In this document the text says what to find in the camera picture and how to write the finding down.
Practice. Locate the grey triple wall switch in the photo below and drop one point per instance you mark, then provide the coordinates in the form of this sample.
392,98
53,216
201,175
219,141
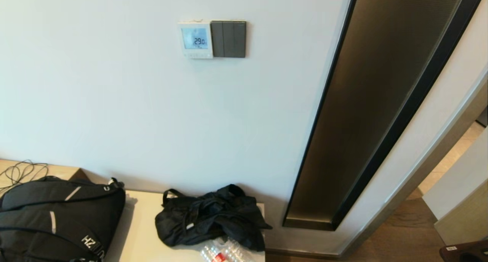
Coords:
228,39

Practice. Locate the grey-brown door frame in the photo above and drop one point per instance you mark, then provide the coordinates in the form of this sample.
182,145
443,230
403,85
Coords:
431,159

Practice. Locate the dark object with white label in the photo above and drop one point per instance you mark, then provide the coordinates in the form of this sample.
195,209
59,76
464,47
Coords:
467,252

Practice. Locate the clear bottle pack red label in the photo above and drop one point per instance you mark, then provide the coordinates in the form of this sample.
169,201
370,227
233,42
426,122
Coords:
225,253

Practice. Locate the white low cabinet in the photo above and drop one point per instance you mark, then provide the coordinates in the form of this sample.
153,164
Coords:
139,231

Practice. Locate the beige wooden door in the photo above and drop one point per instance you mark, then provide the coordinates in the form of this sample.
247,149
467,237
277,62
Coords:
461,185

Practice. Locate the black backpack with white print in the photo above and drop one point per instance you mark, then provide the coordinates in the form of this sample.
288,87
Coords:
45,220

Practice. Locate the light wooden desk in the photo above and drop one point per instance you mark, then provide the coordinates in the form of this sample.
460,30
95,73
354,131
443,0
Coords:
61,171

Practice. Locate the crumpled black fabric bag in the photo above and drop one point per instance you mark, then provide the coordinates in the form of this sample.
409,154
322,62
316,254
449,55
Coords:
213,216

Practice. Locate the white wall thermostat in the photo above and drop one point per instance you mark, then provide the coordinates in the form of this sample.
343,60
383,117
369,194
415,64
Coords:
195,39

